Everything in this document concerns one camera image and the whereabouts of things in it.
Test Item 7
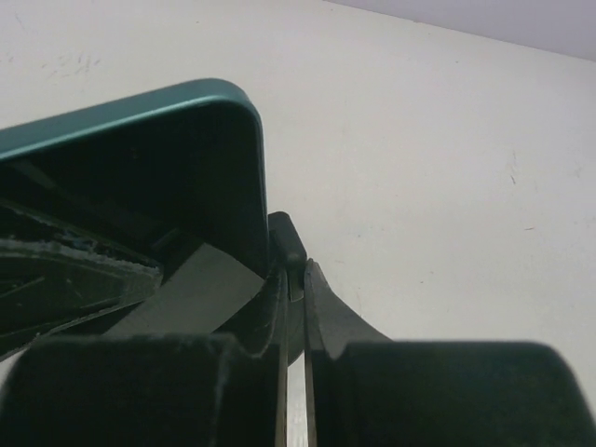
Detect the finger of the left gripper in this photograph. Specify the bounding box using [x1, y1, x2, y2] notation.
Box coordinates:
[1, 199, 163, 349]

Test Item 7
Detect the black phone teal case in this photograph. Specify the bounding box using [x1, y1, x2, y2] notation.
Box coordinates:
[0, 77, 271, 336]

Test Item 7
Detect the black round-base phone stand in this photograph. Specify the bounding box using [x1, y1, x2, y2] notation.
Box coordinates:
[268, 211, 307, 302]

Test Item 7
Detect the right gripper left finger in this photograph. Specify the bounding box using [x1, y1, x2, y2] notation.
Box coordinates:
[1, 270, 288, 446]

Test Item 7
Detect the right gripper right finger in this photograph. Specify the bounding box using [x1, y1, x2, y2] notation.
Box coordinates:
[304, 261, 595, 446]

